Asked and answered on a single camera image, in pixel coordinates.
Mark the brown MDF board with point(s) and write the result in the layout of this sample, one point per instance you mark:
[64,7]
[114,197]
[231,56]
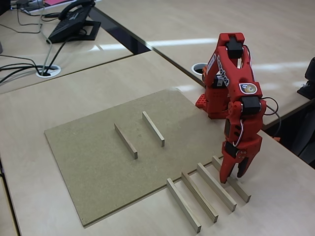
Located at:
[98,177]

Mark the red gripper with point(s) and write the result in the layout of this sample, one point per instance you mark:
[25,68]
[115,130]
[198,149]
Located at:
[247,148]

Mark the black desk phone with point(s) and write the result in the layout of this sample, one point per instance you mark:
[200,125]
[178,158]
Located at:
[66,29]

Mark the small orange plastic piece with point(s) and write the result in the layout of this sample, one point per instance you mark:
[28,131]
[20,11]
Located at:
[276,138]

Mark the black camera stand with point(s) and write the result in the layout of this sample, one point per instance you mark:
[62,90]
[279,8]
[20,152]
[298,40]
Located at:
[310,71]

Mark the black phone handset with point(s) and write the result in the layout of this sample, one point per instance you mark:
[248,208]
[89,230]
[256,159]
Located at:
[62,14]

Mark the orange table clamp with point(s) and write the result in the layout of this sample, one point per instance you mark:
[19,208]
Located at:
[203,75]

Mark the black computer monitor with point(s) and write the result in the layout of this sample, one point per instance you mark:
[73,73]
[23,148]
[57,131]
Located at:
[3,6]

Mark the pink paper sheet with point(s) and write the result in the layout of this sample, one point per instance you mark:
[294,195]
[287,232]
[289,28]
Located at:
[54,2]

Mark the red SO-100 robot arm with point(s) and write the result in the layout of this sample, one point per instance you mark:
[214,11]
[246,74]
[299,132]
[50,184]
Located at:
[241,71]

